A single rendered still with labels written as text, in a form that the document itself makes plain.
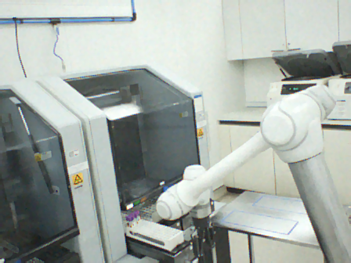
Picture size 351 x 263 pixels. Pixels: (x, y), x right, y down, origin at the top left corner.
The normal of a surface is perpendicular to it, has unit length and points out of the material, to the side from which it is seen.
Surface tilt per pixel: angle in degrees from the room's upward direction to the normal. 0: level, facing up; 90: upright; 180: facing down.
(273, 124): 85
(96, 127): 90
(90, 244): 90
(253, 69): 90
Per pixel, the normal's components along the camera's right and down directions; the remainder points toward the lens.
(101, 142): 0.75, 0.05
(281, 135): -0.61, 0.13
